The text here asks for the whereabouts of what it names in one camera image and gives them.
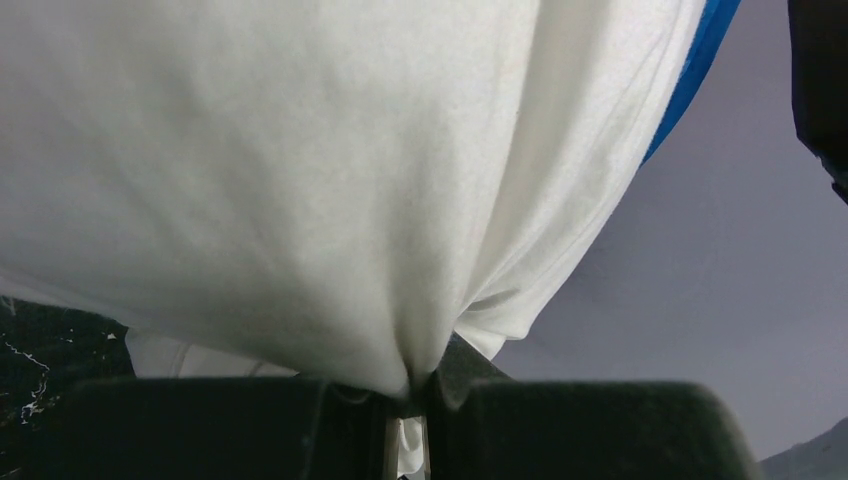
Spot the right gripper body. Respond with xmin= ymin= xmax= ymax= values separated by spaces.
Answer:
xmin=787 ymin=0 xmax=847 ymax=200

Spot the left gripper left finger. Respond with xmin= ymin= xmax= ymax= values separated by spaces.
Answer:
xmin=20 ymin=377 xmax=397 ymax=479

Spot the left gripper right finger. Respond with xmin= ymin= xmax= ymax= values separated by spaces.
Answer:
xmin=423 ymin=337 xmax=761 ymax=480

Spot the white pillow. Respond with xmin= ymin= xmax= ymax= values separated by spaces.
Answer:
xmin=0 ymin=0 xmax=708 ymax=477

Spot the yellow and blue pillowcase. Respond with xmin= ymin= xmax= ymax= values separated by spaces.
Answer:
xmin=640 ymin=0 xmax=741 ymax=166

